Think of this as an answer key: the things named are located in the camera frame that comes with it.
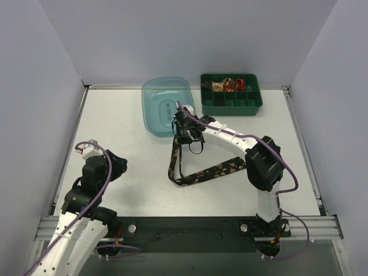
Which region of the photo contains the aluminium rail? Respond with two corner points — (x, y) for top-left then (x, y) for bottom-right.
(33, 216), (344, 242)

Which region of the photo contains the orange black rolled tie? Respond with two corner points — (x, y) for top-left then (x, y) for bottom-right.
(234, 78), (247, 91)

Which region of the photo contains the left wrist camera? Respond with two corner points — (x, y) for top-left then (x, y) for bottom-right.
(74, 139), (101, 160)

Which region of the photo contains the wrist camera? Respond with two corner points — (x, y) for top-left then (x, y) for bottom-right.
(74, 139), (101, 160)
(176, 103), (196, 115)

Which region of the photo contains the green compartment organizer box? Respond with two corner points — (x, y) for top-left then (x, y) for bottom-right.
(201, 73), (263, 116)

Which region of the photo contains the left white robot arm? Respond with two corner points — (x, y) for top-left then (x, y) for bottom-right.
(25, 143), (128, 275)

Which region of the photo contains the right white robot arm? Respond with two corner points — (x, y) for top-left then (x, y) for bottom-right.
(168, 110), (284, 224)

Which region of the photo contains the black gold patterned tie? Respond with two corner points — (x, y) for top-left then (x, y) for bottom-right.
(167, 136), (247, 187)

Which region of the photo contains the beige patterned rolled tie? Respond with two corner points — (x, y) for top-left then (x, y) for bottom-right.
(212, 81), (224, 92)

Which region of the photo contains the red black patterned rolled tie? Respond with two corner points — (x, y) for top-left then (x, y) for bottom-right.
(223, 77), (235, 92)

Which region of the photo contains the teal plastic tub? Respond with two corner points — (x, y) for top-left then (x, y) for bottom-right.
(141, 76), (195, 137)

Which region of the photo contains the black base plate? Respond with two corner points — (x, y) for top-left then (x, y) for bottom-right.
(97, 217), (291, 256)

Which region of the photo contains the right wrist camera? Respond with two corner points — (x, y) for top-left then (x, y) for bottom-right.
(176, 103), (196, 115)

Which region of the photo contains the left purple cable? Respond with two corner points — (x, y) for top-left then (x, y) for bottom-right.
(22, 140), (143, 276)

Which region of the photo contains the dark rolled tie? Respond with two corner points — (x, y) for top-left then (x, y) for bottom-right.
(201, 80), (212, 91)

